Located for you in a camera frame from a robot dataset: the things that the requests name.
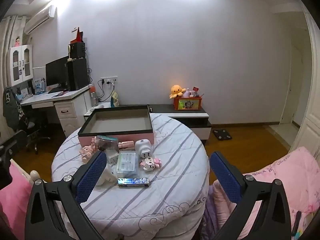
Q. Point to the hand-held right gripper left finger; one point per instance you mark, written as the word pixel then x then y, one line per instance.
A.
pixel 91 177

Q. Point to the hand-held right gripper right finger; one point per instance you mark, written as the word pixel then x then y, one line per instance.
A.
pixel 225 177

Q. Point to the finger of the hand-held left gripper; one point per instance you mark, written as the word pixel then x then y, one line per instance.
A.
pixel 15 141

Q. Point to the pink doll figure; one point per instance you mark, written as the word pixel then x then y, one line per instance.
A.
pixel 86 154

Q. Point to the white plug adapter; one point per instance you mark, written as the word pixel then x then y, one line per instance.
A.
pixel 111 158

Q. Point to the round container with teal lid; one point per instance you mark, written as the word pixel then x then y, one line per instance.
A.
pixel 107 142

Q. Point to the clear plastic box green label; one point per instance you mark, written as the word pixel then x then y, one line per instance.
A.
pixel 127 163

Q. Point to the shiny blue rectangular case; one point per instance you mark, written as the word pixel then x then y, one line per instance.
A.
pixel 133 182

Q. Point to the rose gold cylinder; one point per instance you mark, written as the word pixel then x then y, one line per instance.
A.
pixel 127 145

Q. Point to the pink box with black rim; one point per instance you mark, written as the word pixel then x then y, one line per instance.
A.
pixel 117 135

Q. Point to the white and pink block toy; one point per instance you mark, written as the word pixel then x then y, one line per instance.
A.
pixel 150 163

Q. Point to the black office chair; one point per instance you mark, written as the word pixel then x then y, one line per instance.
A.
pixel 32 125

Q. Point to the dark jacket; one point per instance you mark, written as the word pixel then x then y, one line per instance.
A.
pixel 10 105

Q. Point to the black bathroom scale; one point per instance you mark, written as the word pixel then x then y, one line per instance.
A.
pixel 222 134

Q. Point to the pink pillow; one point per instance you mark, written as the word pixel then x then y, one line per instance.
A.
pixel 15 192

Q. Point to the pink printed blanket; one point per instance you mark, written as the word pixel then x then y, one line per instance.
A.
pixel 280 167

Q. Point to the white computer desk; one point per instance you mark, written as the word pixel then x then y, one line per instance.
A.
pixel 67 105

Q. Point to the black keyboard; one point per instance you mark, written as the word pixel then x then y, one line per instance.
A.
pixel 56 90

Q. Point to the black and white low cabinet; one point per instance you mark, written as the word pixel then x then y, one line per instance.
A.
pixel 190 120

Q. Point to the white glass-door cabinet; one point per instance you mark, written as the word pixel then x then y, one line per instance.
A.
pixel 20 65

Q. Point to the black computer monitor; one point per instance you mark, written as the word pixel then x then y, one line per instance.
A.
pixel 56 72

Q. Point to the clear bottle orange cap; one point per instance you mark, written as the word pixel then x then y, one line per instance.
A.
pixel 94 97

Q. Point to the yellowish hanging bag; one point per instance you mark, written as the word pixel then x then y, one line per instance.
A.
pixel 115 98

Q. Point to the orange printed storage box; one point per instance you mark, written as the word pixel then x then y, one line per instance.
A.
pixel 187 104

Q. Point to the black pen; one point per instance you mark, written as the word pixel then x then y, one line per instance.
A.
pixel 296 222

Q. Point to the black computer tower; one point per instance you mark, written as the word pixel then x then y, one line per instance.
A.
pixel 78 75

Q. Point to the pink plush toy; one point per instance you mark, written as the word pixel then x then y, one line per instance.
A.
pixel 187 93

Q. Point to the orange octopus plush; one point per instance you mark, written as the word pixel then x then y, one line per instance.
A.
pixel 177 91

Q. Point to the pink doll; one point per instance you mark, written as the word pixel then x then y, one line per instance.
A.
pixel 17 41

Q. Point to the light curtain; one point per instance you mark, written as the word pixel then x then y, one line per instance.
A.
pixel 10 35

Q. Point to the black speaker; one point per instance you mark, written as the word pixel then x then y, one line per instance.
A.
pixel 77 51

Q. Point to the white door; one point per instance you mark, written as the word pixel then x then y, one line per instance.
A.
pixel 312 105

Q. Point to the white air conditioner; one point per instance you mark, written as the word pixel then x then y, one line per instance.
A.
pixel 38 20

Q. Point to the cream bed post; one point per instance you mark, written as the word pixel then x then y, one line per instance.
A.
pixel 33 176

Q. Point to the white wall socket strip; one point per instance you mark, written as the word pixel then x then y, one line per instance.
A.
pixel 109 80

